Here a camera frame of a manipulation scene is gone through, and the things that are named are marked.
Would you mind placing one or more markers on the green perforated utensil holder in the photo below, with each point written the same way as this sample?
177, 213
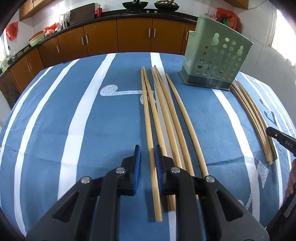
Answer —
214, 55

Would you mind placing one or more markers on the wooden kitchen cabinets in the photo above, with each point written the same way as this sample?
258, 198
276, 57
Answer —
31, 7
109, 36

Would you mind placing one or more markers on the lower wooden kitchen cabinets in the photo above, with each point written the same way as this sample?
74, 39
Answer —
109, 36

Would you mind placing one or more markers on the dark brown cutting board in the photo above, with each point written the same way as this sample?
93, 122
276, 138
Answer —
82, 13

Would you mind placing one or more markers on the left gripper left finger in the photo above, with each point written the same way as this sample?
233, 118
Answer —
89, 210

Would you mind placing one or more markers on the upper wooden kitchen cabinets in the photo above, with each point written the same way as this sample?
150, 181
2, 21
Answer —
31, 7

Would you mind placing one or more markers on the red plastic bag on wall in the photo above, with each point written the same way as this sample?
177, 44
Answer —
12, 31

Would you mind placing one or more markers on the black wok left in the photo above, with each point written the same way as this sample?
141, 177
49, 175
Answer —
135, 5

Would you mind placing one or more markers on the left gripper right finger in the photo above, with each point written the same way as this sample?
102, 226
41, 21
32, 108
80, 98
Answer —
204, 207

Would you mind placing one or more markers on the blue white striped tablecloth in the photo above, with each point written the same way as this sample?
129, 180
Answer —
82, 118

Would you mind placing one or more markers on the black wok with lid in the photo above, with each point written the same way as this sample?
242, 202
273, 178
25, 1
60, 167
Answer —
166, 6

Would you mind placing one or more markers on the black kitchen countertop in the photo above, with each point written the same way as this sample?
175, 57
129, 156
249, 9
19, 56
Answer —
111, 15

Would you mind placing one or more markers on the window on right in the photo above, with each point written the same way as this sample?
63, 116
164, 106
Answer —
284, 38

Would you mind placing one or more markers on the green plastic basin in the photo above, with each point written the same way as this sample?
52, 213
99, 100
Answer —
36, 38

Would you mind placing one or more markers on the red bottle on counter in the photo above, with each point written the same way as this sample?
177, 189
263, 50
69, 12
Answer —
99, 11

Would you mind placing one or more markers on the red condiment bottles group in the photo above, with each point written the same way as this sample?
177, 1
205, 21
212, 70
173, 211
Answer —
229, 18

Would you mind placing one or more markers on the person's right hand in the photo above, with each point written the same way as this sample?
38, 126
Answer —
291, 180

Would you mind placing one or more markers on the red bag on counter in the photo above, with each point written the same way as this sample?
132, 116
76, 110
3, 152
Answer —
52, 29

